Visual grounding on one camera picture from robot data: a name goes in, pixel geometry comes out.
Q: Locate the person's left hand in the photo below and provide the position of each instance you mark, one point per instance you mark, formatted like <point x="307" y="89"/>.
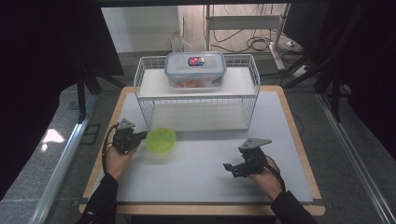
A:
<point x="120" y="163"/>

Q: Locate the aluminium rail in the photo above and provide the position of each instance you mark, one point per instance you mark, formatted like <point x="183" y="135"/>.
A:
<point x="62" y="161"/>
<point x="358" y="161"/>

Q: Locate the white power strip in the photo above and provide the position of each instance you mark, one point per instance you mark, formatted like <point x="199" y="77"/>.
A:
<point x="300" y="71"/>

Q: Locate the person's right hand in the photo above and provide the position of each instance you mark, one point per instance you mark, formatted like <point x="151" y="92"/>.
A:
<point x="269" y="183"/>

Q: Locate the white metal desk frame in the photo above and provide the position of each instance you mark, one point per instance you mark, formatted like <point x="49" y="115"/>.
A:
<point x="243" y="22"/>

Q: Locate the clear box with blue-trimmed lid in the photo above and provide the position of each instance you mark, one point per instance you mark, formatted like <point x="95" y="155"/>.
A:
<point x="194" y="70"/>

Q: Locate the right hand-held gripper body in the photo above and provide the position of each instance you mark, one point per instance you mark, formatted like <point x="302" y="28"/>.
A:
<point x="253" y="160"/>

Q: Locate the black metal stand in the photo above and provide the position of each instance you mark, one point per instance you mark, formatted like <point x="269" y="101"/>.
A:
<point x="82" y="93"/>
<point x="336" y="96"/>

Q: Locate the dark curtain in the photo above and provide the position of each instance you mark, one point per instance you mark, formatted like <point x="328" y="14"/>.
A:
<point x="40" y="62"/>
<point x="370" y="62"/>

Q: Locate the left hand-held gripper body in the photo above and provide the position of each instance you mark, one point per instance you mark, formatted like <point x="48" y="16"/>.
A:
<point x="124" y="138"/>

